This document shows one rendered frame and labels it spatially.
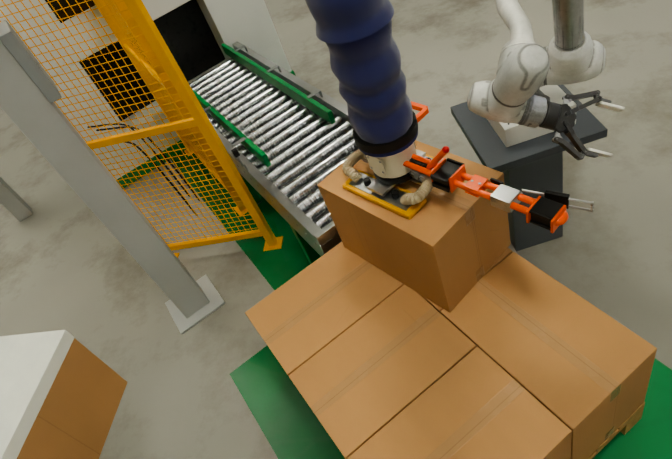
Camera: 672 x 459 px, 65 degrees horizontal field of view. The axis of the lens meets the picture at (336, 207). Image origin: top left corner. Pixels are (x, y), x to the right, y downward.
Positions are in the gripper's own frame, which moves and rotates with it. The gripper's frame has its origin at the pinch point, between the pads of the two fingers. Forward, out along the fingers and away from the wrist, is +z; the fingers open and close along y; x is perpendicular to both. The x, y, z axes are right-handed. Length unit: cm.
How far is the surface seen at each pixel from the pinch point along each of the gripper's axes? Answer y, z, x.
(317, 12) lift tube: -10, -88, 6
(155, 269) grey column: 93, -158, -132
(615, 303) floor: 47, 62, -96
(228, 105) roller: -17, -167, -213
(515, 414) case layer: 89, 2, -23
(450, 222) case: 35, -32, -30
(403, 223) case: 39, -47, -36
